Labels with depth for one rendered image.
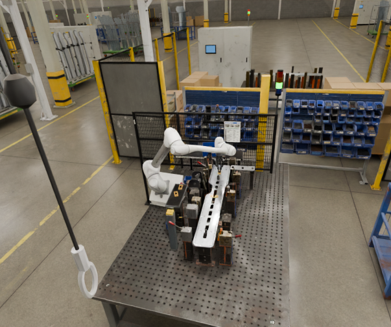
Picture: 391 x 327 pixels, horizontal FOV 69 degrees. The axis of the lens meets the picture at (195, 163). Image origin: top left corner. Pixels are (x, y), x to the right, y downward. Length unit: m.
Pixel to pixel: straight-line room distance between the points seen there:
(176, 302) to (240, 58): 7.94
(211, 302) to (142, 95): 3.64
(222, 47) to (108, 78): 4.92
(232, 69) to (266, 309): 7.93
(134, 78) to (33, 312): 3.57
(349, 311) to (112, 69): 4.71
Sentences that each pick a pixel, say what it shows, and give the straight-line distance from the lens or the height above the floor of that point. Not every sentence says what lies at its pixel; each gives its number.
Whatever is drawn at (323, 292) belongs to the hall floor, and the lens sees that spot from 3.67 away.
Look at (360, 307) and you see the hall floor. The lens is 3.69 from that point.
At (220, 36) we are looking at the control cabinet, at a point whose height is 1.78.
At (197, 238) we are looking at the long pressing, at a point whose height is 1.00.
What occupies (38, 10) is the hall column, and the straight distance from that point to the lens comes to 9.97.
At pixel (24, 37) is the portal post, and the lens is 9.08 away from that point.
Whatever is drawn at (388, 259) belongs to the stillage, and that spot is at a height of 0.16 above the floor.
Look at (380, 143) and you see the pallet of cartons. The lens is 6.25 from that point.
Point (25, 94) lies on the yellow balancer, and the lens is 0.35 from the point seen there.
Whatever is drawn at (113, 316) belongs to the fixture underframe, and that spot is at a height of 0.38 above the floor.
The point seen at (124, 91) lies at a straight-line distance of 5.29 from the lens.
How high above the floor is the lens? 2.83
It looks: 30 degrees down
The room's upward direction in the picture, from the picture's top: 4 degrees counter-clockwise
